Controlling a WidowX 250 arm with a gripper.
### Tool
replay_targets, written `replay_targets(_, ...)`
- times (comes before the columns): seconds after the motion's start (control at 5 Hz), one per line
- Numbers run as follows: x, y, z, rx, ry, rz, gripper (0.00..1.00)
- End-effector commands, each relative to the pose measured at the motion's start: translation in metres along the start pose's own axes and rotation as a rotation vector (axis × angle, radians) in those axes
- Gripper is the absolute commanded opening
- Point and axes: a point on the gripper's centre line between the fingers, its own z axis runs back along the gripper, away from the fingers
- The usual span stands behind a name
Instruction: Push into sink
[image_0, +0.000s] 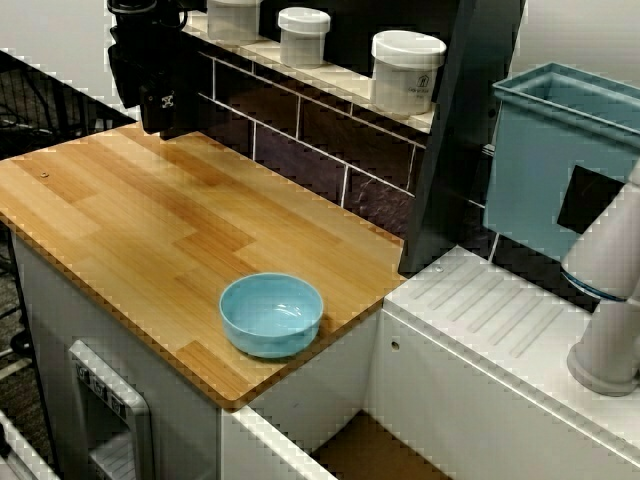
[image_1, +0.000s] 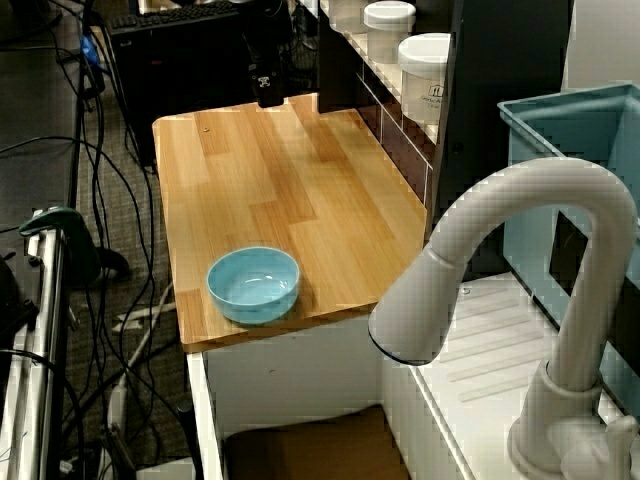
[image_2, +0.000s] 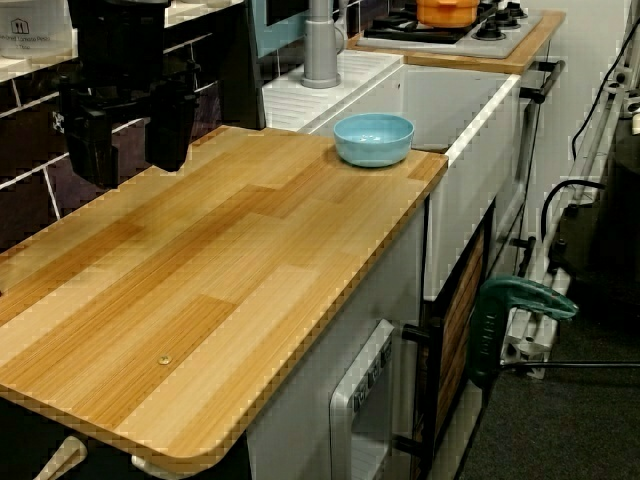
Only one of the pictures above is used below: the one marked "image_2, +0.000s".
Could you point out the light blue bowl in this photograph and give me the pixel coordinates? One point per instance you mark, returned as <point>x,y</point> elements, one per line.
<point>372,145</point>

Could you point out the black stove knob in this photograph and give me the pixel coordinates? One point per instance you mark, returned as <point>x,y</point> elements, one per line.
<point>487,32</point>
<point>503,15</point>
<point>516,6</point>

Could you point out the black cooktop grate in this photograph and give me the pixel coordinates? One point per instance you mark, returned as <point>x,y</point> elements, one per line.
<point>400,30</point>

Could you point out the orange toy pot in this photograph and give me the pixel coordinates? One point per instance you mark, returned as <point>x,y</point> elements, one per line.
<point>445,12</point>

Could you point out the brass countertop screw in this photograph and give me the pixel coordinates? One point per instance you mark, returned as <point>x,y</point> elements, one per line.
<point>164,359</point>

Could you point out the white plastic jar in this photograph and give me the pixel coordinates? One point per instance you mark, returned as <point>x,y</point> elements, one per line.
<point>35,27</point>

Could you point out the grey toy faucet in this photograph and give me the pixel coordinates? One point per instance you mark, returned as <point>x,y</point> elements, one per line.
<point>320,45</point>

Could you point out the green bar clamp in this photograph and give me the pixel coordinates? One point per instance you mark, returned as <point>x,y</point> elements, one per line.
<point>520,295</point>

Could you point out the white toy kitchen cabinet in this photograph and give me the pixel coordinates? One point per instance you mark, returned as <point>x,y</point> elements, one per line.
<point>300,400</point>

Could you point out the light wooden wall shelf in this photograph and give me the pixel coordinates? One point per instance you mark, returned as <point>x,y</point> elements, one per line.
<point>45,64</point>

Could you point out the black vertical panel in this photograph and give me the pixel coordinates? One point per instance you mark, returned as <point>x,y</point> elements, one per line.
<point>245,75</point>

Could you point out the white toy sink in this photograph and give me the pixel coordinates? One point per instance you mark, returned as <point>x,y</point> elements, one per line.
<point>475,200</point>

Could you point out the grey toy dishwasher panel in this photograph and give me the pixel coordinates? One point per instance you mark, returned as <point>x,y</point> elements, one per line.
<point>345,400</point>

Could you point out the aluminium extrusion frame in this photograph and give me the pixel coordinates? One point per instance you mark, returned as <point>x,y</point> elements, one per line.
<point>535,340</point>

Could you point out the wooden slat cabinet door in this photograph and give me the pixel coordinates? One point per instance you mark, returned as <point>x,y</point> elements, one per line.
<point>460,325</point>

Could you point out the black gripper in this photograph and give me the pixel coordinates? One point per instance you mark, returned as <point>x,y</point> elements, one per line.
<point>117,45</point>

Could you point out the grey toy cooktop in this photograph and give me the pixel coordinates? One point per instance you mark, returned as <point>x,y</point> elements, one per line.
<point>450,46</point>

